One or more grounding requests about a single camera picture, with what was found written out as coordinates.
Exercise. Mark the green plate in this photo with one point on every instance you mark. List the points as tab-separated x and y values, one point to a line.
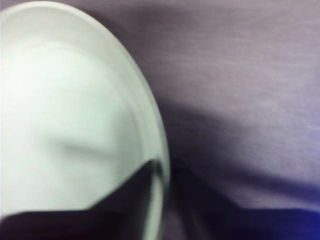
62	100

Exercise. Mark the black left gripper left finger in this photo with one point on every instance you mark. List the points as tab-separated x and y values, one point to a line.
75	225

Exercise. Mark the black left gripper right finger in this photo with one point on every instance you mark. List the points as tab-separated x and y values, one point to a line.
250	225

